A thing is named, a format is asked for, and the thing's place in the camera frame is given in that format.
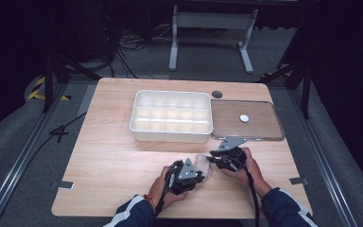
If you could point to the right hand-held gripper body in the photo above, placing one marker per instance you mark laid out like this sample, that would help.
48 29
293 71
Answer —
234 159

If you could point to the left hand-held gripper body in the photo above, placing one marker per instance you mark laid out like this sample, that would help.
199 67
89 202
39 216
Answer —
182 184

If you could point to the beige sock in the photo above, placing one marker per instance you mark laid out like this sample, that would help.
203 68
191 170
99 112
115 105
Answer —
203 164

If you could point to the person's left hand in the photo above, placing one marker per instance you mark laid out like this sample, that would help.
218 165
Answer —
162 198

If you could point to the person's right hand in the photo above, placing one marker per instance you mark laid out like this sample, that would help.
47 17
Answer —
253 176

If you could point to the transparent box lid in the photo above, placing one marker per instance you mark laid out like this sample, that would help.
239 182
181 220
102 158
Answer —
258 129

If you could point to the dark round table grommet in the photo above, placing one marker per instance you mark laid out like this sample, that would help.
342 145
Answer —
217 94

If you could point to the white compartment storage box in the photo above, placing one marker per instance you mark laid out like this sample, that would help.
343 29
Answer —
171 115

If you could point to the grey tape piece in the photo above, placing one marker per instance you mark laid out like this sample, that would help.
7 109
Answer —
63 185
298 181

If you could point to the black tripod stand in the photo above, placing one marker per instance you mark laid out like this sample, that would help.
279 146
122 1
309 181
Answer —
48 78
305 82

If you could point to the black floor tape mark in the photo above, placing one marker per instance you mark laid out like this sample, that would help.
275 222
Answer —
59 132

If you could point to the yellow black floor tape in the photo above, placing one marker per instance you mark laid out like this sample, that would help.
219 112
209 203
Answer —
36 93

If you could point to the aluminium floor rail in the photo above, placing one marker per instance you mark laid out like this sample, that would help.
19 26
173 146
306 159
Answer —
324 164
19 164

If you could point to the white metal desk frame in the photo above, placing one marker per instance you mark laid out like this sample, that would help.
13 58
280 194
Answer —
212 20

